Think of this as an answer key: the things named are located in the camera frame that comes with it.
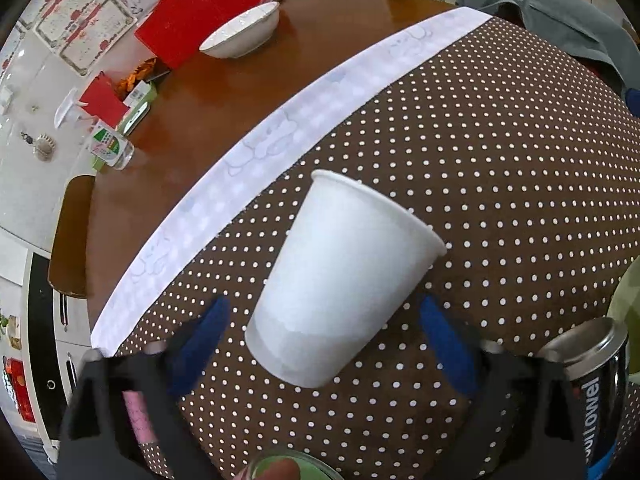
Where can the red box on sideboard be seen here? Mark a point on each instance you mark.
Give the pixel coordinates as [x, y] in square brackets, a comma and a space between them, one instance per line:
[13, 369]

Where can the small red box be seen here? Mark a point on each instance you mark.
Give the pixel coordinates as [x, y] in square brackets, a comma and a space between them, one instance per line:
[100, 100]

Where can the white ceramic bowl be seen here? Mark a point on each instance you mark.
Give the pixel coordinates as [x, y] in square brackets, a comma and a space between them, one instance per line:
[243, 34]

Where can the red gift bag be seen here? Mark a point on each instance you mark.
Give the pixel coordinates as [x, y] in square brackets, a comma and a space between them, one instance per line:
[175, 29]

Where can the brown wooden chair left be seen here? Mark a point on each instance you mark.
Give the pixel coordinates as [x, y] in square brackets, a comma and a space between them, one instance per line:
[67, 268]

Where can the green white tissue box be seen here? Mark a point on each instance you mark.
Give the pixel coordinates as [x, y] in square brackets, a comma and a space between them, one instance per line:
[139, 102]

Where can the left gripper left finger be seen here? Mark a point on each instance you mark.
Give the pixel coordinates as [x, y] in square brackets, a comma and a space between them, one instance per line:
[97, 440]

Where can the clear spray bottle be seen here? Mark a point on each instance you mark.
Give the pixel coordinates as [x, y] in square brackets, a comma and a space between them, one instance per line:
[104, 142]

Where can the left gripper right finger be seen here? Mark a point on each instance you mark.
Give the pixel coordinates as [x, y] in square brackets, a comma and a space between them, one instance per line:
[523, 421]

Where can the small pink cup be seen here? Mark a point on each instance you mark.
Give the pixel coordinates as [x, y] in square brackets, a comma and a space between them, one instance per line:
[139, 417]

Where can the pink green tin can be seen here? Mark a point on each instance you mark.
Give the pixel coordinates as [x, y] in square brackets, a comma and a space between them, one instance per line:
[282, 463]

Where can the brown polka dot tablecloth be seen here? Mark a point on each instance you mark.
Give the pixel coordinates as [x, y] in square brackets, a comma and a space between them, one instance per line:
[519, 158]

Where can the white paper cup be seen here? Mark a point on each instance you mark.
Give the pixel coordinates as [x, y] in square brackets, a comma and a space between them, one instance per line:
[350, 260]

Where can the white black sideboard cabinet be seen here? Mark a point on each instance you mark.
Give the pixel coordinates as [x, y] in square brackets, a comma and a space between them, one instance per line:
[55, 336]

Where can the blue black tin can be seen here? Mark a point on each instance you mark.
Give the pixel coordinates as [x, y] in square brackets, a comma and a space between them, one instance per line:
[594, 356]

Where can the pale green fuzzy cup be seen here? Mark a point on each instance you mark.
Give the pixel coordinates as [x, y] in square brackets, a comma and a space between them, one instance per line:
[625, 307]

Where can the grey jacket on chair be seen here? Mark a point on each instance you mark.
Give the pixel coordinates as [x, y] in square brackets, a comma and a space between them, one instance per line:
[579, 28]

